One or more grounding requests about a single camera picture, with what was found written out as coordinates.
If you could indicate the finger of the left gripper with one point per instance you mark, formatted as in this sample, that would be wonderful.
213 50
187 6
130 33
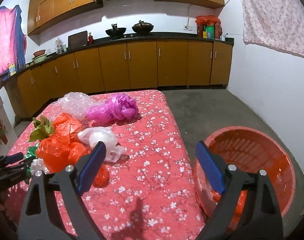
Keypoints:
10 159

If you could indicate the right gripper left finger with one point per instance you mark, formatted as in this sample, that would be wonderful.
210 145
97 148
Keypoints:
40 217

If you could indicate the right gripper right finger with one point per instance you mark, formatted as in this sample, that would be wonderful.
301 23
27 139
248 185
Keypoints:
261 217

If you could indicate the dark green plastic bag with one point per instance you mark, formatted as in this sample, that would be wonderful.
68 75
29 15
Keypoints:
31 153

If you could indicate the small white plastic bag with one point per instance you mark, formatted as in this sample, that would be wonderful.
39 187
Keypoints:
38 164

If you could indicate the olive green paw bag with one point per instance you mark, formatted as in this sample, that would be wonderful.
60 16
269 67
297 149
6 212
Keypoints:
43 128

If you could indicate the large orange plastic bag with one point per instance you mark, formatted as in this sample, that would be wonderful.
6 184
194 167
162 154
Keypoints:
62 148

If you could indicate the flower decorated panel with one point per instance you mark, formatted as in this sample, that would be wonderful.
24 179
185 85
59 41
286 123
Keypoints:
7 133

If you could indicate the red plastic basket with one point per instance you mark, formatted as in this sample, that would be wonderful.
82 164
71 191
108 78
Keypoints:
250 150

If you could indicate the yellow sponge pack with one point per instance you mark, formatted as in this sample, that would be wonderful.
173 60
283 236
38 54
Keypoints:
12 69

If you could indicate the clear crumpled plastic bag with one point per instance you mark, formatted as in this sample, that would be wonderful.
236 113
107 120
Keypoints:
76 104

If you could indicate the red floral tablecloth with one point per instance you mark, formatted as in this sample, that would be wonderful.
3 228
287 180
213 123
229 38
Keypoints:
151 192

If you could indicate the stacked bowls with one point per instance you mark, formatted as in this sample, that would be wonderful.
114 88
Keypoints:
39 56

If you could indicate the pink blue window curtain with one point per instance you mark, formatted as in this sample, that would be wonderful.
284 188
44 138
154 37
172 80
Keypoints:
13 42

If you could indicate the glass jar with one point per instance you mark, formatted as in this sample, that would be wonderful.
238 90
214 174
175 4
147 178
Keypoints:
60 46

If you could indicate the magenta plastic bag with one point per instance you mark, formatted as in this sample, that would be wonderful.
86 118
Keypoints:
118 107

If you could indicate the dark cutting board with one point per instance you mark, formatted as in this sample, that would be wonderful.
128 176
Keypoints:
78 40

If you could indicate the red bottle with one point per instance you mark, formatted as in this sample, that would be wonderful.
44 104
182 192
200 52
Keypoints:
90 38

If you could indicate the lower wooden cabinets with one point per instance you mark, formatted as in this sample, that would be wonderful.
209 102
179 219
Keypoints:
118 67

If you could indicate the black wok left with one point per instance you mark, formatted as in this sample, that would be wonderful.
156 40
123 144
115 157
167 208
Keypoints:
115 32

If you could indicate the black countertop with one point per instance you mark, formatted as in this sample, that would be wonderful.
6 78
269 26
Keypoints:
129 38

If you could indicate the black lidded wok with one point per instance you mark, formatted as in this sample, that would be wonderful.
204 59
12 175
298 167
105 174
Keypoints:
142 28

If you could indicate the green canister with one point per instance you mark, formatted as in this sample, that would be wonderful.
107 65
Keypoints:
210 31

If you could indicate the pink floral hanging cloth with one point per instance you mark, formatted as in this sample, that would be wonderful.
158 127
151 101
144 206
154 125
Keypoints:
275 24

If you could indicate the red bag covered appliance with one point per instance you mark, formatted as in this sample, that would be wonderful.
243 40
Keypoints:
203 21

